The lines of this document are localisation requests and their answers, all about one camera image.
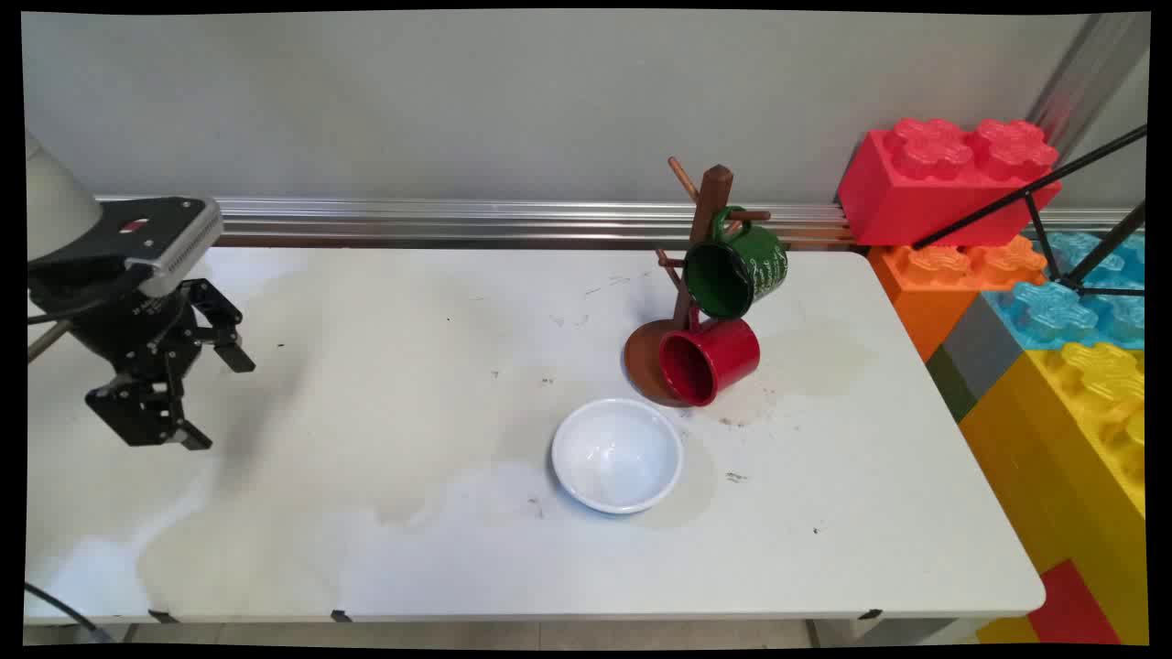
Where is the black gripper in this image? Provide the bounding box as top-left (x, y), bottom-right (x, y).
top-left (66, 275), bottom-right (257, 451)

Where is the green enamel mug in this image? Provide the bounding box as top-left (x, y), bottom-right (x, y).
top-left (682, 207), bottom-right (790, 322)

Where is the white ceramic bowl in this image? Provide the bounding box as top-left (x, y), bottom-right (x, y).
top-left (550, 397), bottom-right (686, 515)

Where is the red enamel mug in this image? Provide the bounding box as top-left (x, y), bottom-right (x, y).
top-left (657, 317), bottom-right (762, 408)

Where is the brown wooden mug tree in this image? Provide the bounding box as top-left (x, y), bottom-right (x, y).
top-left (624, 156), bottom-right (773, 409)

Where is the orange toy block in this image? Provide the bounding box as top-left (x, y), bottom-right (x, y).
top-left (867, 234), bottom-right (1049, 363)

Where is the big red toy block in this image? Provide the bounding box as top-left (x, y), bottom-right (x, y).
top-left (836, 116), bottom-right (1064, 249)

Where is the dark green toy block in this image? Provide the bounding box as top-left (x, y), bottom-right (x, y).
top-left (924, 345), bottom-right (980, 424)

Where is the grey toy block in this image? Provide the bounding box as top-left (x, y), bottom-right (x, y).
top-left (940, 292), bottom-right (1028, 401)

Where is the black tripod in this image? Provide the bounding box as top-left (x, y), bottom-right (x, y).
top-left (910, 123), bottom-right (1150, 299)

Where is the blue toy block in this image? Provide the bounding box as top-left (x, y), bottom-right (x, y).
top-left (982, 230), bottom-right (1148, 351)

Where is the big yellow toy block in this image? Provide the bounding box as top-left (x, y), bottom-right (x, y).
top-left (957, 340), bottom-right (1150, 647)

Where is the small red toy block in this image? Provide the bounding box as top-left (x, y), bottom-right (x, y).
top-left (1026, 559), bottom-right (1123, 647)

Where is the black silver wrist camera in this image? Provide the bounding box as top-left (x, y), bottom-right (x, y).
top-left (27, 196), bottom-right (224, 299)

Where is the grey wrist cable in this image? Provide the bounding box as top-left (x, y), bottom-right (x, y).
top-left (26, 318), bottom-right (73, 364)

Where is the black floor cable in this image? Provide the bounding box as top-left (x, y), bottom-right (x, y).
top-left (25, 583), bottom-right (117, 644)

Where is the aluminium wall rail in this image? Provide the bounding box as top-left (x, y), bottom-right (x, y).
top-left (93, 194), bottom-right (1138, 251)

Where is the aluminium corner post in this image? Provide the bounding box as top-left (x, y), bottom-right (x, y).
top-left (1024, 13), bottom-right (1150, 140)

